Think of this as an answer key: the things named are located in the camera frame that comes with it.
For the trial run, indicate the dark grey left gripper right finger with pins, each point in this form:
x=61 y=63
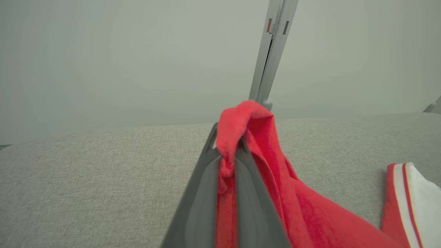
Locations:
x=255 y=213

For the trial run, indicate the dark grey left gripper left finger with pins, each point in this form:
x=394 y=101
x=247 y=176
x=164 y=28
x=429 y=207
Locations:
x=196 y=206

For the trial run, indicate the red jersey with striped trim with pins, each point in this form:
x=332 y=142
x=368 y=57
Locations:
x=310 y=213

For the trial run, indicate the grey double partition post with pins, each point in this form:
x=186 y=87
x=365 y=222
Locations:
x=279 y=51

